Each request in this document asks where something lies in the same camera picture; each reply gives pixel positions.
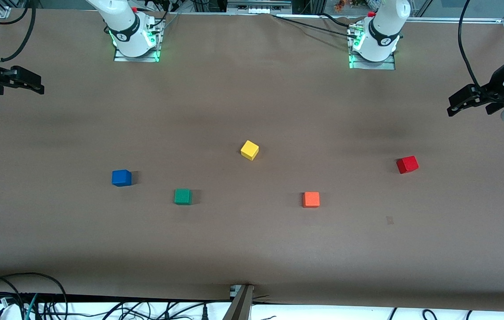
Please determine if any long black base cable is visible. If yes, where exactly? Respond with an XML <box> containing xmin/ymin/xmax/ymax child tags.
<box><xmin>272</xmin><ymin>15</ymin><xmax>355</xmax><ymax>38</ymax></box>

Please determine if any yellow cube block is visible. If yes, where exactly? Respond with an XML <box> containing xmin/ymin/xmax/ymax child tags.
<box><xmin>240</xmin><ymin>140</ymin><xmax>260</xmax><ymax>161</ymax></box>

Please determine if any aluminium frame rail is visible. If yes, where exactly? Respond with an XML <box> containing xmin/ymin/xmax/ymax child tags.
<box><xmin>412</xmin><ymin>17</ymin><xmax>504</xmax><ymax>24</ymax></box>

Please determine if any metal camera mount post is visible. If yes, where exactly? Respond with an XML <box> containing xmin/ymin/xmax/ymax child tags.
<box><xmin>223</xmin><ymin>284</ymin><xmax>255</xmax><ymax>320</ymax></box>

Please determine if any red cube block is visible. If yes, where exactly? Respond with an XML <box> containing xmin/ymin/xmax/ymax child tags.
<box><xmin>396</xmin><ymin>156</ymin><xmax>419</xmax><ymax>174</ymax></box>

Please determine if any grey power strip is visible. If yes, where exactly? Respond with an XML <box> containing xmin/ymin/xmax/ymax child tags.
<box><xmin>227</xmin><ymin>0</ymin><xmax>293</xmax><ymax>15</ymax></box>

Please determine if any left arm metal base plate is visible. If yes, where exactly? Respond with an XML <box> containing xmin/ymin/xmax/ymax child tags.
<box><xmin>349</xmin><ymin>24</ymin><xmax>397</xmax><ymax>70</ymax></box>

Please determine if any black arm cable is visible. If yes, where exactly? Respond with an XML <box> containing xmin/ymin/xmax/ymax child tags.
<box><xmin>458</xmin><ymin>0</ymin><xmax>483</xmax><ymax>88</ymax></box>
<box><xmin>0</xmin><ymin>0</ymin><xmax>37</xmax><ymax>63</ymax></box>

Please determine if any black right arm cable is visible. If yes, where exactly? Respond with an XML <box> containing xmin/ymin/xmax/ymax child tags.
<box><xmin>0</xmin><ymin>0</ymin><xmax>37</xmax><ymax>63</ymax></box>

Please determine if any brown table cover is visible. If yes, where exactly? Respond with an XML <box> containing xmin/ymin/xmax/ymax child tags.
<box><xmin>0</xmin><ymin>8</ymin><xmax>504</xmax><ymax>312</ymax></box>

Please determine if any blue cube block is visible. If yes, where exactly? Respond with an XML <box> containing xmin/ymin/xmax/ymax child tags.
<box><xmin>111</xmin><ymin>169</ymin><xmax>132</xmax><ymax>187</ymax></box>

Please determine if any green cube block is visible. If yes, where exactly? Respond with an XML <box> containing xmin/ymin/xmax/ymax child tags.
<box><xmin>174</xmin><ymin>188</ymin><xmax>193</xmax><ymax>206</ymax></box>

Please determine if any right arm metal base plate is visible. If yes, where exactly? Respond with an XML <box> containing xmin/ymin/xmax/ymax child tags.
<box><xmin>113</xmin><ymin>20</ymin><xmax>162</xmax><ymax>63</ymax></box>

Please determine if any short black base cable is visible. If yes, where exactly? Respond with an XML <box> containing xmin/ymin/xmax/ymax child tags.
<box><xmin>321</xmin><ymin>12</ymin><xmax>357</xmax><ymax>29</ymax></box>

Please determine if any black looped cable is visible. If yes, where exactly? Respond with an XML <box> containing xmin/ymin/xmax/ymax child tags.
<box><xmin>0</xmin><ymin>272</ymin><xmax>68</xmax><ymax>320</ymax></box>

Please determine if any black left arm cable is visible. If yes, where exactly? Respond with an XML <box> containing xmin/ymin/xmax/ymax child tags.
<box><xmin>458</xmin><ymin>0</ymin><xmax>483</xmax><ymax>88</ymax></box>

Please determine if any teal cable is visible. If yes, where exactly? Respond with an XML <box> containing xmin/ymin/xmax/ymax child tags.
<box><xmin>23</xmin><ymin>293</ymin><xmax>39</xmax><ymax>320</ymax></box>

